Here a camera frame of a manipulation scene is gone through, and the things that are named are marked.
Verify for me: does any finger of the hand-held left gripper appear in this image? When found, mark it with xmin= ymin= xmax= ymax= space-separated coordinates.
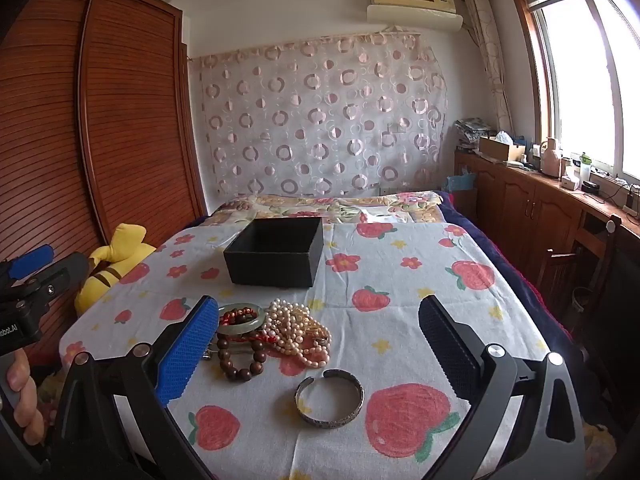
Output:
xmin=15 ymin=251 xmax=92 ymax=311
xmin=0 ymin=244 xmax=56 ymax=286

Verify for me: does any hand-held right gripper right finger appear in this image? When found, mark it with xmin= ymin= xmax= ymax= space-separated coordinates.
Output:
xmin=418 ymin=295 xmax=586 ymax=480

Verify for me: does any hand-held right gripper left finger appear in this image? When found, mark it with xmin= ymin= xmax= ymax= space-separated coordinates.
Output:
xmin=50 ymin=295 xmax=221 ymax=480

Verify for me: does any brown wooden bead bracelet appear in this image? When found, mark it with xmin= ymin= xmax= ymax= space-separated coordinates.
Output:
xmin=216 ymin=334 xmax=267 ymax=384

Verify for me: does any red bead bracelet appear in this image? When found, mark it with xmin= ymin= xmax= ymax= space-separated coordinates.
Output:
xmin=222 ymin=307 xmax=283 ymax=347

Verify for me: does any green jade bangle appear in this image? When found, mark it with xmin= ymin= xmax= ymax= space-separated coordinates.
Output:
xmin=217 ymin=302 xmax=266 ymax=336

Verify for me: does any pink pearl necklace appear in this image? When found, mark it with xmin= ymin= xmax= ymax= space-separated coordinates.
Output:
xmin=262 ymin=298 xmax=332 ymax=370

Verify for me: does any silver cuff bracelet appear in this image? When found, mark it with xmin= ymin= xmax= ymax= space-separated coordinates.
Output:
xmin=294 ymin=368 xmax=365 ymax=429

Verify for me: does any black box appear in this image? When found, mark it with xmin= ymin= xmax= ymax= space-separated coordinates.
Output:
xmin=223 ymin=217 xmax=325 ymax=289

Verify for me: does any person's left hand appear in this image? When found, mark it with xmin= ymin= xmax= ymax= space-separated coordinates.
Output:
xmin=0 ymin=347 xmax=47 ymax=447

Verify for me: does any yellow plush toy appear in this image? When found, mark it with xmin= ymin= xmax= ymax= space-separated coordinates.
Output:
xmin=75 ymin=224 xmax=157 ymax=317

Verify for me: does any strawberry print sheet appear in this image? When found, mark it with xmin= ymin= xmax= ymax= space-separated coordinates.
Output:
xmin=59 ymin=220 xmax=576 ymax=480

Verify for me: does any dark blue blanket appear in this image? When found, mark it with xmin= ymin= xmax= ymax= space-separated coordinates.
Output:
xmin=439 ymin=190 xmax=588 ymax=366

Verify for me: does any trash bin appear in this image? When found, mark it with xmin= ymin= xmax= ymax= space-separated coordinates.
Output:
xmin=570 ymin=287 xmax=597 ymax=332

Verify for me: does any wooden chair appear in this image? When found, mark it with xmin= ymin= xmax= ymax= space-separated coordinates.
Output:
xmin=537 ymin=214 xmax=624 ymax=333

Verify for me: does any long wooden cabinet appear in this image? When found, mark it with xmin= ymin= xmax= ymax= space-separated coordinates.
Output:
xmin=453 ymin=149 xmax=640 ymax=321

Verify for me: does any brown wooden wardrobe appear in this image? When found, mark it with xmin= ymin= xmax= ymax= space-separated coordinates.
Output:
xmin=0 ymin=0 xmax=209 ymax=361

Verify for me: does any blue plastic bag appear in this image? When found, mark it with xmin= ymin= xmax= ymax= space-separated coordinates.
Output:
xmin=444 ymin=172 xmax=479 ymax=194

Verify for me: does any floral bedsheet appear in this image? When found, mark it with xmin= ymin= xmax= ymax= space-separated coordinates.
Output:
xmin=207 ymin=191 xmax=447 ymax=226

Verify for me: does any cardboard box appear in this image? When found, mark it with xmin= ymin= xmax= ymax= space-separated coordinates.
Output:
xmin=478 ymin=131 xmax=527 ymax=163

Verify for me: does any pink kettle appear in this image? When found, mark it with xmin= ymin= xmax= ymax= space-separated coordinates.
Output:
xmin=541 ymin=137 xmax=564 ymax=179

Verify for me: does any stack of magazines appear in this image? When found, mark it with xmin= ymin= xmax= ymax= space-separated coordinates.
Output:
xmin=454 ymin=117 xmax=499 ymax=152

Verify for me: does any sheer circle pattern curtain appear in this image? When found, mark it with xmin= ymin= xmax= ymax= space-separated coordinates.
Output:
xmin=189 ymin=30 xmax=448 ymax=199

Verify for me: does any beige window curtain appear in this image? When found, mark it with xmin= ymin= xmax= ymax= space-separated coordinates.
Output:
xmin=462 ymin=0 xmax=514 ymax=134

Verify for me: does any wooden framed window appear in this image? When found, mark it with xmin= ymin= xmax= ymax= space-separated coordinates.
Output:
xmin=506 ymin=0 xmax=640 ymax=185

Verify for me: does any white air conditioner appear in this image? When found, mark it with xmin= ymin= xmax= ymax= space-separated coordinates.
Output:
xmin=366 ymin=0 xmax=465 ymax=29

